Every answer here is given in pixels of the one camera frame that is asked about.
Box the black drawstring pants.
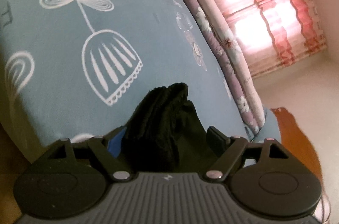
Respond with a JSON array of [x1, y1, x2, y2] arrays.
[[118, 83, 217, 173]]

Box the teal patterned bed sheet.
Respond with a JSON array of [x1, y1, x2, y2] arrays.
[[1, 0, 281, 162]]

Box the pink striped curtain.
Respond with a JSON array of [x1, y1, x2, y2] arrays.
[[214, 0, 327, 77]]

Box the pink purple folded quilt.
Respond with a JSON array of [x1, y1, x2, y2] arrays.
[[183, 0, 266, 139]]

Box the wooden headboard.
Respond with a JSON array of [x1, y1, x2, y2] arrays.
[[271, 107, 323, 184]]

